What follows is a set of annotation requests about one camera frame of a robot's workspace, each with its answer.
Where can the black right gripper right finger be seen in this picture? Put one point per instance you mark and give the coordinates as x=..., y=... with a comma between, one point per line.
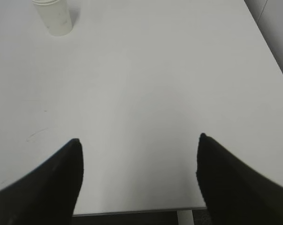
x=234, y=193

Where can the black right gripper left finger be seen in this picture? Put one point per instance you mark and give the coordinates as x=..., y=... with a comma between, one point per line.
x=48, y=194

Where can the white paper cup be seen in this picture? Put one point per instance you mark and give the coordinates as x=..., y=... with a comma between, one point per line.
x=55, y=16

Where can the white table leg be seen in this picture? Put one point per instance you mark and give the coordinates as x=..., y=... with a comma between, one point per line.
x=185, y=217

